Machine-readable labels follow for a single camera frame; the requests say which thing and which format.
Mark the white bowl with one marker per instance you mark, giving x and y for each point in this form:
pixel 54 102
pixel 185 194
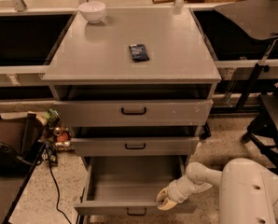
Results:
pixel 93 11

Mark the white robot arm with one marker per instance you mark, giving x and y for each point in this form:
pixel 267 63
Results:
pixel 248 192

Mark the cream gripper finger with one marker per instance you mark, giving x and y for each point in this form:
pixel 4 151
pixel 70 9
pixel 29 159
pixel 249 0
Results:
pixel 162 195
pixel 167 204

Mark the black chair on right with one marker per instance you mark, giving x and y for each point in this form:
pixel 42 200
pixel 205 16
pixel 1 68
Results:
pixel 263 129

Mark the grey drawer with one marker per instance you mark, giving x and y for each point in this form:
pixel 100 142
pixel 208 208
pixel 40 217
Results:
pixel 127 186
pixel 134 146
pixel 133 113

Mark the dark blue snack packet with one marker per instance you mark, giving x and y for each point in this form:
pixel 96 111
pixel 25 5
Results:
pixel 138 52

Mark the pile of colourful toys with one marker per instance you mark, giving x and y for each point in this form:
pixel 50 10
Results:
pixel 56 136

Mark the grey bottom drawer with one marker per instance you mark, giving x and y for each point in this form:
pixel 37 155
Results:
pixel 127 186

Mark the black side table stand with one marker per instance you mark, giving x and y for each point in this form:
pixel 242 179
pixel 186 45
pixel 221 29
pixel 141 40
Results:
pixel 259 20

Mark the grey top drawer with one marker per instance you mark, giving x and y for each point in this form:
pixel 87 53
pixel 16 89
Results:
pixel 133 113

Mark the grey middle drawer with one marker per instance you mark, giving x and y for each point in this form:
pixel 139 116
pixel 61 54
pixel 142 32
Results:
pixel 134 146

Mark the grey drawer cabinet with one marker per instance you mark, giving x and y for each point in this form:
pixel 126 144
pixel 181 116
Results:
pixel 94 63

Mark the black office chair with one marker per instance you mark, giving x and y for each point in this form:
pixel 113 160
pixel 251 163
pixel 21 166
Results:
pixel 20 151

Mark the wooden stick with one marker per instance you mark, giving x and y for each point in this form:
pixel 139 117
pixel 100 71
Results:
pixel 162 1

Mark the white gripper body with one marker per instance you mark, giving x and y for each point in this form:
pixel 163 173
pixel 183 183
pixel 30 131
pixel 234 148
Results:
pixel 176 192

